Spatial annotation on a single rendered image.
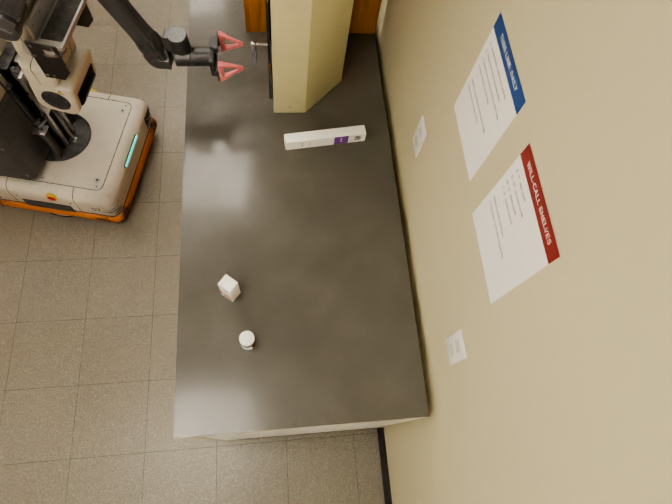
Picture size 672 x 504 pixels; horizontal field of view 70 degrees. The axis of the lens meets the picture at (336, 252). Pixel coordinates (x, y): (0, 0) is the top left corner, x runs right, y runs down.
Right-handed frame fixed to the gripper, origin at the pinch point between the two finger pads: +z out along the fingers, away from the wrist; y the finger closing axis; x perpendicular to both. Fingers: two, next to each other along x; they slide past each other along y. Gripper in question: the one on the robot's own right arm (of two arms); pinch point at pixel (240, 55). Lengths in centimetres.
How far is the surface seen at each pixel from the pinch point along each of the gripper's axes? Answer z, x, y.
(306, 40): 20.0, -11.0, -5.0
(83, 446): -80, 113, -106
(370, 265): 37, 23, -63
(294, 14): 16.6, -20.1, -5.1
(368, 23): 46, 18, 32
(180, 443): -39, 115, -108
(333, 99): 30.4, 22.2, 0.9
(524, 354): 54, -32, -101
